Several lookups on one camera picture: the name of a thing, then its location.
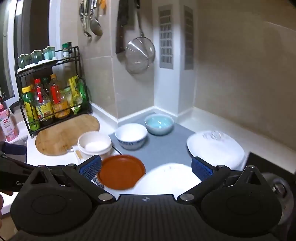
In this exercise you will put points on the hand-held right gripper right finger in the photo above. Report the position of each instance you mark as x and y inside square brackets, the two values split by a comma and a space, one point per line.
[202, 170]

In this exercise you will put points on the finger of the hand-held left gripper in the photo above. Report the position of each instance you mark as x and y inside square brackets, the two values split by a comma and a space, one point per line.
[13, 148]

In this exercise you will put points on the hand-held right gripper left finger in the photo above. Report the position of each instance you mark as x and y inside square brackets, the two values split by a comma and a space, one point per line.
[90, 167]

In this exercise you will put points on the white round container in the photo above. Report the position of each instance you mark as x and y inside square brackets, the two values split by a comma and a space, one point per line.
[94, 144]

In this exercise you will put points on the orange plate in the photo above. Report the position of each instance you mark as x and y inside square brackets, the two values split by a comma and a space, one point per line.
[121, 171]

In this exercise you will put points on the plain white plate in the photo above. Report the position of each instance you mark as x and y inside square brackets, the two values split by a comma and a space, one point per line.
[171, 178]

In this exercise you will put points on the white bowl with blue pattern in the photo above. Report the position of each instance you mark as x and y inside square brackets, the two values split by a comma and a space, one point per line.
[131, 135]

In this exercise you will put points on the light blue ceramic bowl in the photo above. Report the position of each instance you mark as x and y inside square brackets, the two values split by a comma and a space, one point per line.
[159, 124]

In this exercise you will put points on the patterned cup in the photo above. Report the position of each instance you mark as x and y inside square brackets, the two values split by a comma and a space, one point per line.
[100, 183]

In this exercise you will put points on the white plate with flower print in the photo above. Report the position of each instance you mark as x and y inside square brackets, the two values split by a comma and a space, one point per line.
[215, 150]

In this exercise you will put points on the pink bottle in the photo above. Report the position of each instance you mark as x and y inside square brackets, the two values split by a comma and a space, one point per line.
[8, 125]

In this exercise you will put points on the wooden cutting board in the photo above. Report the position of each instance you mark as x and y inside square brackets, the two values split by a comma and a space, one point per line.
[67, 134]

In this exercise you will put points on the grey mat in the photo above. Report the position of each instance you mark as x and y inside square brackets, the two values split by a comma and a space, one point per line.
[166, 148]

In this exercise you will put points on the green bottle with yellow cap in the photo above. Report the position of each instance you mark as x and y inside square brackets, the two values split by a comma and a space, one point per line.
[30, 109]

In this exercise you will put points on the dark sauce bottle red cap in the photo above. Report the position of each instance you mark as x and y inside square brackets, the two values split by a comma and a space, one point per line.
[42, 104]

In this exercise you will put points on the black stove top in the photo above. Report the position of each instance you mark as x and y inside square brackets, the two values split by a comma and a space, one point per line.
[272, 164]

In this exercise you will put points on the green snack packet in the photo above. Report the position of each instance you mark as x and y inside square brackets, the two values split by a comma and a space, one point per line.
[83, 95]

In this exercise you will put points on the dark spice bottle green cap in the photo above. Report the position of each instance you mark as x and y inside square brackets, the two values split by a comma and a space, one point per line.
[66, 51]

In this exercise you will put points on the window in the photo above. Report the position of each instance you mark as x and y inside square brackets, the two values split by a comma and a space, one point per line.
[32, 27]

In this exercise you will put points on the metal mesh strainer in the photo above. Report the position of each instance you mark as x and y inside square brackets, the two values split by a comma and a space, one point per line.
[140, 55]

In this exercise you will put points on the metal spoon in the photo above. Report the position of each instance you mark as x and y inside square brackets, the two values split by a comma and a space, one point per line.
[86, 27]

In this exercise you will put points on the metal ladle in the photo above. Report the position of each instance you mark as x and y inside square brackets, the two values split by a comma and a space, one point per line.
[96, 26]

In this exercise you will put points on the grey wall vent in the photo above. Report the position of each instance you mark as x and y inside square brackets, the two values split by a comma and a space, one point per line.
[165, 37]
[188, 38]

